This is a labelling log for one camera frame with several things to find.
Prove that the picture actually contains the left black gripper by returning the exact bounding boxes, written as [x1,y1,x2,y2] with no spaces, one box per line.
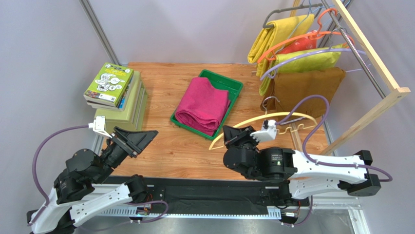
[94,125,160,183]

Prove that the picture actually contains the cream yellow hanger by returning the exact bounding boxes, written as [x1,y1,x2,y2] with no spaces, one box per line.
[208,96,319,151]

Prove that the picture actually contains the pink trousers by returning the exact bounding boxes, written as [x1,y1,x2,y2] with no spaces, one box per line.
[174,77,230,136]

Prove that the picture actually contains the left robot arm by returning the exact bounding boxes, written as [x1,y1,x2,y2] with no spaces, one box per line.
[27,127,158,234]

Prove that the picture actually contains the lilac hanger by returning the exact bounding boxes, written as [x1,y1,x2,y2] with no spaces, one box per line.
[260,48,353,81]

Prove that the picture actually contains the brown trousers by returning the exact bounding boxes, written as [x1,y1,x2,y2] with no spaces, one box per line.
[260,67,346,112]

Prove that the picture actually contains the yellow trousers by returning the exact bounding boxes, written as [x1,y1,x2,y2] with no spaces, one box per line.
[247,14,315,77]

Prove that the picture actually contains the red orange trousers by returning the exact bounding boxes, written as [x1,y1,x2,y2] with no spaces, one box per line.
[276,37,317,54]

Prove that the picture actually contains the lime green trousers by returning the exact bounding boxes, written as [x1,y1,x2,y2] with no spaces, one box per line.
[259,44,345,96]

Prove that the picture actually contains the orange hanger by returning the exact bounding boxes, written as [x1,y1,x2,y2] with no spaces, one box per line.
[258,8,341,63]

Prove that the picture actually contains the grey hanger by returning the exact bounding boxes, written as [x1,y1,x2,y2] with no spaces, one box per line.
[262,3,323,29]

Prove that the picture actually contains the green plastic tray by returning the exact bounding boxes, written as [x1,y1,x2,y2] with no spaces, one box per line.
[170,69,243,140]

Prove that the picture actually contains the black base mat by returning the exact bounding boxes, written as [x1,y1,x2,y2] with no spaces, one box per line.
[86,176,310,215]

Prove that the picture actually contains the wooden clothes rack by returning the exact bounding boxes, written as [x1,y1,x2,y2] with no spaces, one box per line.
[251,0,411,163]

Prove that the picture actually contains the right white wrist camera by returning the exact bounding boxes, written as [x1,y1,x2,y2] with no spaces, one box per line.
[250,119,277,143]

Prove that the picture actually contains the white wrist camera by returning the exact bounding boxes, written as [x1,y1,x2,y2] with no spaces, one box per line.
[88,116,112,138]
[250,119,277,143]

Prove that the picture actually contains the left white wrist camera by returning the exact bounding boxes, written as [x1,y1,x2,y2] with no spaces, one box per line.
[88,116,112,138]

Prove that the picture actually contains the aluminium corner post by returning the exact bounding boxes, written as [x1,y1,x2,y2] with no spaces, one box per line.
[79,0,121,65]

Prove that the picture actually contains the metal hanging rail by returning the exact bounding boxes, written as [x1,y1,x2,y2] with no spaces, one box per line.
[330,0,386,99]

